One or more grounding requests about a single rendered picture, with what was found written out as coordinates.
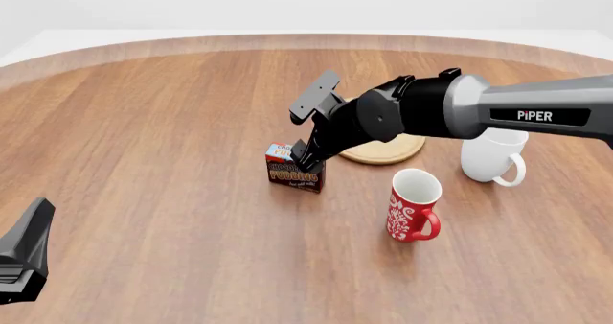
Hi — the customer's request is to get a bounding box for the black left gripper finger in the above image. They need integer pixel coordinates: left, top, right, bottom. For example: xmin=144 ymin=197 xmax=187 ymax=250
xmin=0 ymin=197 xmax=57 ymax=275

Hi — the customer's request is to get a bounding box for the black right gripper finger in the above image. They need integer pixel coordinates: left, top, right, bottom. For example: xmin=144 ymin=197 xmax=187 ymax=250
xmin=298 ymin=157 xmax=328 ymax=174
xmin=291 ymin=138 xmax=311 ymax=168

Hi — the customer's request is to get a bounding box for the round wooden plate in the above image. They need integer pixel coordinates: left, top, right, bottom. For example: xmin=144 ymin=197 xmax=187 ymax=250
xmin=337 ymin=96 xmax=427 ymax=167

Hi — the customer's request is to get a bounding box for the chocolate pudding box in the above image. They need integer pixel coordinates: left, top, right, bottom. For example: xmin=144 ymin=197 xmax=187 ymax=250
xmin=264 ymin=142 xmax=328 ymax=196

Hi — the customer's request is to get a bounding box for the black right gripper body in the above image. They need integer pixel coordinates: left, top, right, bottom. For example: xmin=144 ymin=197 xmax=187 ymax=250
xmin=306 ymin=100 xmax=361 ymax=164

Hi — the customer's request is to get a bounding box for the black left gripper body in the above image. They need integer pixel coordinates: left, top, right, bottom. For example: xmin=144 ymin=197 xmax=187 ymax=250
xmin=0 ymin=252 xmax=50 ymax=307

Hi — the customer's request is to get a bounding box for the red mug with white pattern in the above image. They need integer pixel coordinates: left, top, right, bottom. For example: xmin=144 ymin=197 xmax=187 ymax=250
xmin=385 ymin=167 xmax=443 ymax=243

